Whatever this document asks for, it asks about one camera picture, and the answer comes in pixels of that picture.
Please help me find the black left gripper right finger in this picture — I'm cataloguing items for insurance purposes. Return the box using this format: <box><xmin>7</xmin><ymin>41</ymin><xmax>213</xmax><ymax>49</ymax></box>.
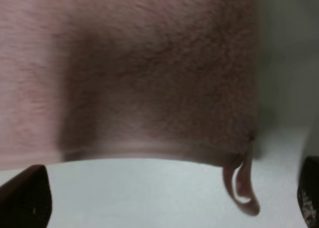
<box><xmin>297</xmin><ymin>156</ymin><xmax>319</xmax><ymax>228</ymax></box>

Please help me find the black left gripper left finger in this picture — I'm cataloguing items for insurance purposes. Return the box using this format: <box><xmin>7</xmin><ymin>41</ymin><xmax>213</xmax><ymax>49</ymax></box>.
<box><xmin>0</xmin><ymin>165</ymin><xmax>52</xmax><ymax>228</ymax></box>

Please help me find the pink fluffy towel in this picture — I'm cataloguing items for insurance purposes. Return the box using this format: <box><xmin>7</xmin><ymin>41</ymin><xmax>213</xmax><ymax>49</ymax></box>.
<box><xmin>0</xmin><ymin>0</ymin><xmax>260</xmax><ymax>216</ymax></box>

